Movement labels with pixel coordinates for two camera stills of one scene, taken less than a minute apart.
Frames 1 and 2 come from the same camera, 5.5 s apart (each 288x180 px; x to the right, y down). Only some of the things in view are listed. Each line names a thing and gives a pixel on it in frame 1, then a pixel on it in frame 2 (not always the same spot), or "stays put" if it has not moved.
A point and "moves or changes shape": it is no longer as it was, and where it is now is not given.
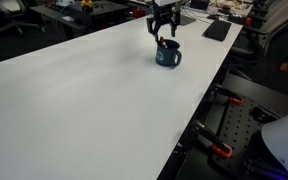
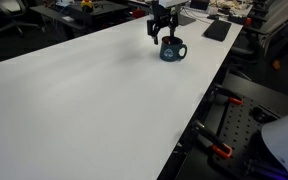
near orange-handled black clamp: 211,139 stays put
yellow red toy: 87,6 stays put
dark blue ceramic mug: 170,56 moves or changes shape
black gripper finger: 153,25 stays put
